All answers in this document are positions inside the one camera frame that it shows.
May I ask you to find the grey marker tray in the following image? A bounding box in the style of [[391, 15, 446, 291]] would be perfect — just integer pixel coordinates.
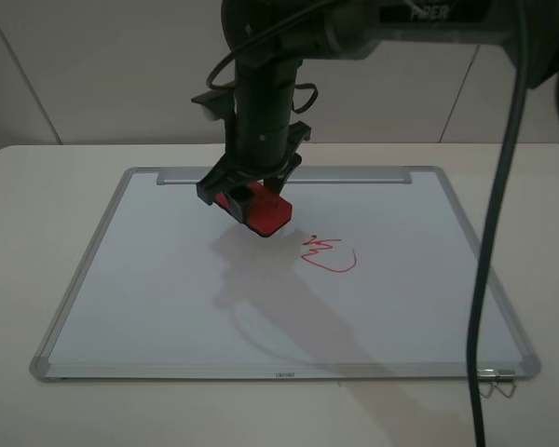
[[157, 166, 412, 185]]

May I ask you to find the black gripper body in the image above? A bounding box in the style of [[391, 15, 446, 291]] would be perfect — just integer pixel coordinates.
[[197, 121, 311, 205]]

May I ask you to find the thick black cable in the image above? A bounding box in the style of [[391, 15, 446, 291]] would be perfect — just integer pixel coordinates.
[[465, 0, 530, 447]]

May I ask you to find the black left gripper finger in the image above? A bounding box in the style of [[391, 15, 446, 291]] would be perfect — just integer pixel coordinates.
[[226, 186, 253, 224]]

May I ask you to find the white board with grey frame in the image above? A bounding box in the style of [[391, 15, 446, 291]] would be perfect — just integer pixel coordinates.
[[28, 165, 541, 385]]

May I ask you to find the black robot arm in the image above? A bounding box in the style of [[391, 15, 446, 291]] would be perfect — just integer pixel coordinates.
[[194, 1, 559, 237]]

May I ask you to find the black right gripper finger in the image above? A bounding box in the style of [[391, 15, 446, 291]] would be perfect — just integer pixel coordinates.
[[266, 177, 287, 195]]

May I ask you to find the red whiteboard eraser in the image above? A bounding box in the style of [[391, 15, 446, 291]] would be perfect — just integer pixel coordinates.
[[214, 182, 293, 237]]

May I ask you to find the left metal binder clip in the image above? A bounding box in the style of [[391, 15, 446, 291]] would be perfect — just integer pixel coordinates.
[[477, 369, 498, 399]]

